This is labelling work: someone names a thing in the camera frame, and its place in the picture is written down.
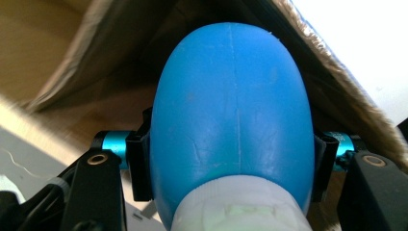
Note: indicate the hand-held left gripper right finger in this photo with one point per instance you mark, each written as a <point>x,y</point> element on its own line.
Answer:
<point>330,154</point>

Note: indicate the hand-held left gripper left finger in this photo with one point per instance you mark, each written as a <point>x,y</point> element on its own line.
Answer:
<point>134,154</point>

